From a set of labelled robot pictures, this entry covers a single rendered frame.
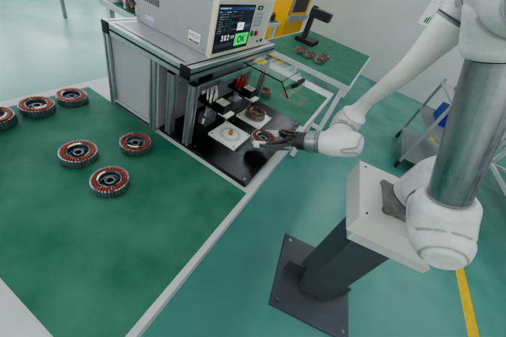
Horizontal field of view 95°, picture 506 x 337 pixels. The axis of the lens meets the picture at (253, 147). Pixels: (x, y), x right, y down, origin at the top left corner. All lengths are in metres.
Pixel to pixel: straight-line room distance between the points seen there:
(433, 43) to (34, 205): 1.16
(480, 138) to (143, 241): 0.87
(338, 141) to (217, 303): 1.09
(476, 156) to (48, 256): 1.05
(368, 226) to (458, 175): 0.40
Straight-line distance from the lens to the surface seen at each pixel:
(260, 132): 1.08
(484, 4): 0.57
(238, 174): 0.96
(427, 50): 0.77
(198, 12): 0.96
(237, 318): 1.54
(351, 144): 0.89
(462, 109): 0.67
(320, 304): 1.73
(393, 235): 1.06
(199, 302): 1.52
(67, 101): 1.26
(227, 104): 1.06
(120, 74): 1.18
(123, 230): 0.82
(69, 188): 0.94
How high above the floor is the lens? 1.46
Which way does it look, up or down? 39 degrees down
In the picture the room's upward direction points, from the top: 21 degrees clockwise
